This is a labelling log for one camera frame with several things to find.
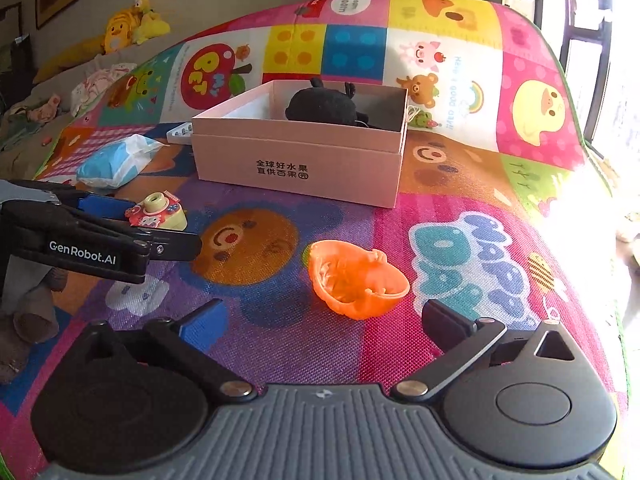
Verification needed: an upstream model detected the small pink plush toy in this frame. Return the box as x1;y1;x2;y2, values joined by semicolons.
27;94;63;123

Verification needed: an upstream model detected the white rectangular device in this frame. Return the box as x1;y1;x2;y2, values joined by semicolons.
166;121;195;144

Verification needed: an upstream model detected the orange plastic toy shell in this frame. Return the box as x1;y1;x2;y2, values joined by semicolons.
306;240;408;320

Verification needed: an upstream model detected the yellow striped plush tiger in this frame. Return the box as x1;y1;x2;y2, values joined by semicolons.
102;10;143;56

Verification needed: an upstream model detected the blue white tissue pack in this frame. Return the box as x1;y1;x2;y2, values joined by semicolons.
75;134;166;190

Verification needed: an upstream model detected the long yellow plush pillow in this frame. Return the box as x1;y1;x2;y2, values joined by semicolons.
34;37;108;84

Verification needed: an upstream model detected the grey green cloth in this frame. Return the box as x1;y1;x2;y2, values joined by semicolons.
0;110;47;152

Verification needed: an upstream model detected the pink white crumpled cloth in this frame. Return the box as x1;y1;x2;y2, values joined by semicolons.
70;62;138;116

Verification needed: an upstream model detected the brown fuzzy fabric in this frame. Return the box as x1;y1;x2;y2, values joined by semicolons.
0;265;60;386

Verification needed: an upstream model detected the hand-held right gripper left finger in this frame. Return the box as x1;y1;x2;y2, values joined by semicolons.
82;299;257;402

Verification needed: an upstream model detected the black metal rack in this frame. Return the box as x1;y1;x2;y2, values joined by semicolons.
0;2;36;91

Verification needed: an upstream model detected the yellow toy camera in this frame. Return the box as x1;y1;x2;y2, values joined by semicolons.
124;192;189;233

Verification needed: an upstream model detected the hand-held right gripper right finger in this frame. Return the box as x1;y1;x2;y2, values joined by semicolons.
390;299;577;402

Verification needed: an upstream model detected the window with dark frame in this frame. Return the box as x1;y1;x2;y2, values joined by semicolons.
550;0;640;161

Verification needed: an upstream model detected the colourful cartoon play mat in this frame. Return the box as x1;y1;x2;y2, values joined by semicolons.
0;0;626;480

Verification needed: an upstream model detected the grey beige sofa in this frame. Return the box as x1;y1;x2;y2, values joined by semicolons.
0;30;211;181

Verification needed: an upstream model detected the pink cardboard box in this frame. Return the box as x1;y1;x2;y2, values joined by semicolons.
191;79;408;209

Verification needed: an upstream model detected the black plush toy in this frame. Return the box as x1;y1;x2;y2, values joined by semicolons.
284;77;371;128

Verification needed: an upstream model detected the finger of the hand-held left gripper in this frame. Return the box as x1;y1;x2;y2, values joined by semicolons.
64;206;203;263
60;191;138;223

